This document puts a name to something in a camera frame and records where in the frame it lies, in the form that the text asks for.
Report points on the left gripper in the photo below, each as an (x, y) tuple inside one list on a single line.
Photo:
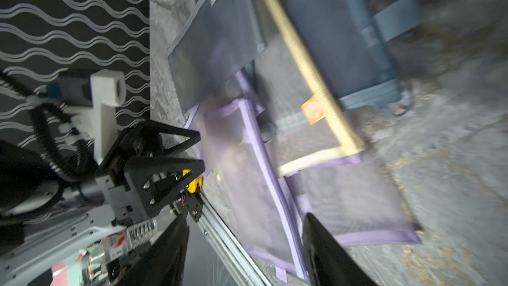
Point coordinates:
[(134, 183)]

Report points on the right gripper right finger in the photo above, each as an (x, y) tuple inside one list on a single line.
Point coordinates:
[(327, 262)]

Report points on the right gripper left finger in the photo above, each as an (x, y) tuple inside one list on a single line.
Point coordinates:
[(164, 262)]

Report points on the purple trim mesh pouch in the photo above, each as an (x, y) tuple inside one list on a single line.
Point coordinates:
[(354, 199)]

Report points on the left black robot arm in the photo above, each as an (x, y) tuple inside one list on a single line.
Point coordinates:
[(85, 162)]

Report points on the yellow trim pouch rear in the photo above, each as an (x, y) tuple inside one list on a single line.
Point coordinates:
[(310, 127)]

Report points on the blue trim pouch rear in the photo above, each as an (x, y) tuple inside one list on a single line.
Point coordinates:
[(218, 40)]

